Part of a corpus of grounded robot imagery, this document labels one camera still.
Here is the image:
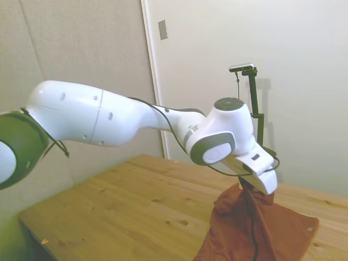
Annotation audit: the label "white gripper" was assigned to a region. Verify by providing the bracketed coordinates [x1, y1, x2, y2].
[224, 142, 278, 195]

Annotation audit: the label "rust orange shorts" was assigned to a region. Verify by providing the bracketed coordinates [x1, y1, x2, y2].
[192, 182, 320, 261]

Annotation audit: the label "black camera stand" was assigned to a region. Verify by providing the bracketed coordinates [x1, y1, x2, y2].
[241, 67, 277, 157]

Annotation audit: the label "grey camera on stand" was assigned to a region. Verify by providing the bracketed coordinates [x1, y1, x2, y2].
[229, 63, 257, 73]

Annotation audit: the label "white door frame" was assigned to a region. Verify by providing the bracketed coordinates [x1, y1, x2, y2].
[140, 0, 170, 160]

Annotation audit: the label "grey wall switch plate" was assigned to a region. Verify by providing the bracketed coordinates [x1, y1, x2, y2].
[158, 19, 169, 41]

